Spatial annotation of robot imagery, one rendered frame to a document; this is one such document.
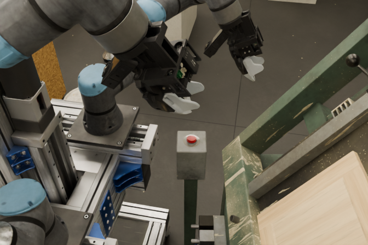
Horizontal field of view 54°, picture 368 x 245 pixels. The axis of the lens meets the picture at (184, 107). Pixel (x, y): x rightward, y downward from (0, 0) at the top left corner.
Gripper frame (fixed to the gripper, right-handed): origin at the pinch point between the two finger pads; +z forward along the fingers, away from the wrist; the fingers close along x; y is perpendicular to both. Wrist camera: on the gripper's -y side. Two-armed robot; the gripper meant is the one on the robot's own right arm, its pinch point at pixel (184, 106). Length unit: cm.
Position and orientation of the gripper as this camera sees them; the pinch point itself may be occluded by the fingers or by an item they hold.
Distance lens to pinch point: 65.9
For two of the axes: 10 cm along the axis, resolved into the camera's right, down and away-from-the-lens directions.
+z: 4.8, 5.0, 7.2
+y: 8.5, -0.4, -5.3
